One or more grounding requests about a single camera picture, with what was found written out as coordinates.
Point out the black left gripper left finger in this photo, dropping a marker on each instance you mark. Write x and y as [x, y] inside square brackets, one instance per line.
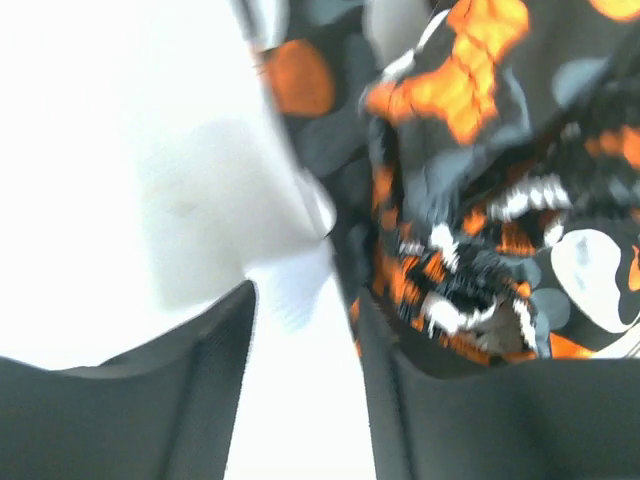
[163, 410]

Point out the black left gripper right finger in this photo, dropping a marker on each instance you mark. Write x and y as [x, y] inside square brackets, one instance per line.
[435, 415]

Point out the orange black camouflage shorts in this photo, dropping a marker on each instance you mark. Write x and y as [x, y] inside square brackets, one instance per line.
[485, 182]

